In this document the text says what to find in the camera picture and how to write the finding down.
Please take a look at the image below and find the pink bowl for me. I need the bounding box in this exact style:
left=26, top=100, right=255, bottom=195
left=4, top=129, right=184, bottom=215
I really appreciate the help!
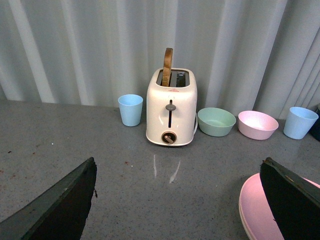
left=238, top=110, right=279, bottom=140

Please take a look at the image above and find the brown toast slice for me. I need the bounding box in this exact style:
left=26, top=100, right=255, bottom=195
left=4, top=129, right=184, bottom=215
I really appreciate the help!
left=161, top=47, right=173, bottom=87

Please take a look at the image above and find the cream white plate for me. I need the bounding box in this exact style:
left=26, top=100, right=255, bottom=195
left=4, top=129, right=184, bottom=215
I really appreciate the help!
left=238, top=199, right=253, bottom=240

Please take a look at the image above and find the cream white toaster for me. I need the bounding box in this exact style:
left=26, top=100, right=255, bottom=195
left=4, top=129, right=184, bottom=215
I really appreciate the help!
left=146, top=68, right=198, bottom=147

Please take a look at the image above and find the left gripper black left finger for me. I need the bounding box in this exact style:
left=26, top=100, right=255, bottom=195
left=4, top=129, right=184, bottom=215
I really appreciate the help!
left=0, top=157, right=97, bottom=240

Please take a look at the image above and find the light blue cup left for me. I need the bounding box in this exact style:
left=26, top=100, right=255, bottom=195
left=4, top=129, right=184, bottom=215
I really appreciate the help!
left=118, top=94, right=143, bottom=127

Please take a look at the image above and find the light blue cup right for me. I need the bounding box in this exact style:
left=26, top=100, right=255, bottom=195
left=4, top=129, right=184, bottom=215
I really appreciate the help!
left=283, top=106, right=319, bottom=140

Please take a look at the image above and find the light blue cup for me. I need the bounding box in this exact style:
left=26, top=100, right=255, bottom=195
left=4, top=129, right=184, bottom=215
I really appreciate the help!
left=118, top=94, right=143, bottom=127
left=283, top=106, right=319, bottom=140

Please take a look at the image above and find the pink plate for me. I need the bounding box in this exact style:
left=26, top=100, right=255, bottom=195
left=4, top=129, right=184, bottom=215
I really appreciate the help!
left=238, top=172, right=320, bottom=240

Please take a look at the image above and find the green bowl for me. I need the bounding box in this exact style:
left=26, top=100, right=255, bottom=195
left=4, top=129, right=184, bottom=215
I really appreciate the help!
left=197, top=107, right=236, bottom=137

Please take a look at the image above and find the dark blue pot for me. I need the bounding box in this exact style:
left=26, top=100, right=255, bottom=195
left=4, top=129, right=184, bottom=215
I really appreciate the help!
left=309, top=104, right=320, bottom=141

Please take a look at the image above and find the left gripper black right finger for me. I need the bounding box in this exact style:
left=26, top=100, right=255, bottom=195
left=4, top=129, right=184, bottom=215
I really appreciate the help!
left=259, top=157, right=320, bottom=240

